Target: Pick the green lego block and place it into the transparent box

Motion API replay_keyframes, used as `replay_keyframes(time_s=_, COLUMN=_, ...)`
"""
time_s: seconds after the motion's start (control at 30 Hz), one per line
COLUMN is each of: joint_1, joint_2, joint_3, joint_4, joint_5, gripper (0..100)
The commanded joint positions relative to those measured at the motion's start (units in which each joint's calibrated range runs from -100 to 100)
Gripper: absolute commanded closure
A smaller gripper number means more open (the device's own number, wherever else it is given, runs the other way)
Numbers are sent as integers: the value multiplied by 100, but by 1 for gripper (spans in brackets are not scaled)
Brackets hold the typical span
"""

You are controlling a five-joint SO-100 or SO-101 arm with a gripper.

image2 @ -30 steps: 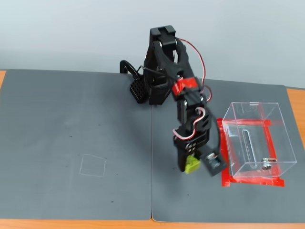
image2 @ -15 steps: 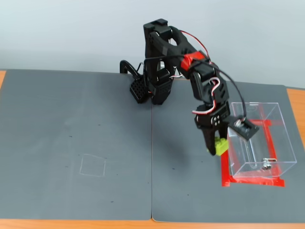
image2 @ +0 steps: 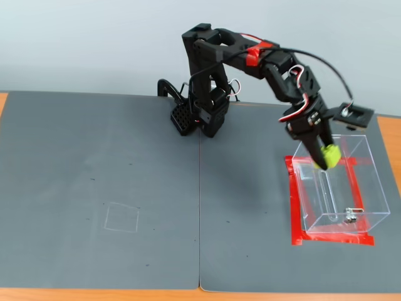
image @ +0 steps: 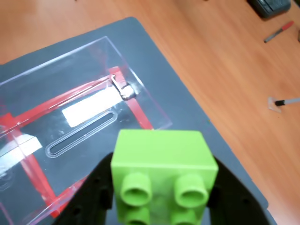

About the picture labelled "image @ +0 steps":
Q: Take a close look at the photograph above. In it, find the green lego block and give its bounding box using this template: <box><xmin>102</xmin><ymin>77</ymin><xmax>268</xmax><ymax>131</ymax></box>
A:
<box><xmin>110</xmin><ymin>129</ymin><xmax>220</xmax><ymax>225</ymax></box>

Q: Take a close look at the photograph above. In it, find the red tape strip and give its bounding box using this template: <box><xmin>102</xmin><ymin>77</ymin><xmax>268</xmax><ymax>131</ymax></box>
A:
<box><xmin>42</xmin><ymin>175</ymin><xmax>90</xmax><ymax>218</ymax></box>
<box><xmin>125</xmin><ymin>98</ymin><xmax>155</xmax><ymax>131</ymax></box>
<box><xmin>0</xmin><ymin>67</ymin><xmax>125</xmax><ymax>128</ymax></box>
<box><xmin>20</xmin><ymin>154</ymin><xmax>58</xmax><ymax>204</ymax></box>

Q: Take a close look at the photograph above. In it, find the clear plastic piece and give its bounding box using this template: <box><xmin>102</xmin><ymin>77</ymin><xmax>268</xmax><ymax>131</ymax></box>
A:
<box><xmin>268</xmin><ymin>97</ymin><xmax>282</xmax><ymax>113</ymax></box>

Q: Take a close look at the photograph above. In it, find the red capped marker pen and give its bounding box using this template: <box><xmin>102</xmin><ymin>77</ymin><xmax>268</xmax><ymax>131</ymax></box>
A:
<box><xmin>263</xmin><ymin>20</ymin><xmax>295</xmax><ymax>44</ymax></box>

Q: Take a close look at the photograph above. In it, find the small metal box latch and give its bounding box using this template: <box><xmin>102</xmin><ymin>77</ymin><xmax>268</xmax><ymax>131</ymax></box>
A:
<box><xmin>110</xmin><ymin>74</ymin><xmax>138</xmax><ymax>101</ymax></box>

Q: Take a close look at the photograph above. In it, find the gray pen black tip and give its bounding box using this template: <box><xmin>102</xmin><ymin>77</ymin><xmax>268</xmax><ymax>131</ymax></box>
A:
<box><xmin>274</xmin><ymin>97</ymin><xmax>300</xmax><ymax>106</ymax></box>

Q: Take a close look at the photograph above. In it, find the dark gray device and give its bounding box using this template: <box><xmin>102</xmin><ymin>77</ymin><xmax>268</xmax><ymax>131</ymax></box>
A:
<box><xmin>246</xmin><ymin>0</ymin><xmax>292</xmax><ymax>19</ymax></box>

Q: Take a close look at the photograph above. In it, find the gray foam mat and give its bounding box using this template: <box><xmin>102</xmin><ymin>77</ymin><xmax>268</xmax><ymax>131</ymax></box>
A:
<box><xmin>0</xmin><ymin>16</ymin><xmax>269</xmax><ymax>225</ymax></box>

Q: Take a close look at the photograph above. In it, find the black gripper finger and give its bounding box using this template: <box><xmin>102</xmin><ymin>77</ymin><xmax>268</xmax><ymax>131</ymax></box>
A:
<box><xmin>207</xmin><ymin>157</ymin><xmax>275</xmax><ymax>225</ymax></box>
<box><xmin>52</xmin><ymin>151</ymin><xmax>115</xmax><ymax>225</ymax></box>

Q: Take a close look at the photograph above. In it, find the transparent acrylic box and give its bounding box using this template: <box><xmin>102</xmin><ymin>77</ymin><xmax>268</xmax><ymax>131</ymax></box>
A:
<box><xmin>0</xmin><ymin>35</ymin><xmax>173</xmax><ymax>225</ymax></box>

